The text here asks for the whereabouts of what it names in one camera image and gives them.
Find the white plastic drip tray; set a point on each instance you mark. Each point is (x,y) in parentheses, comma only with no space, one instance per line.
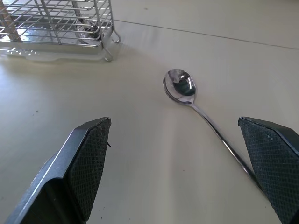
(44,52)

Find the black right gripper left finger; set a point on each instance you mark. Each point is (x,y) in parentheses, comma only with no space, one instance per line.
(70,172)

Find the wooden chopstick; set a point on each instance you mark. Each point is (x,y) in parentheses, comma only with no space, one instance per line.
(8,22)

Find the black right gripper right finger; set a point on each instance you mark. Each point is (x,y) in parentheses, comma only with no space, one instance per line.
(271,163)

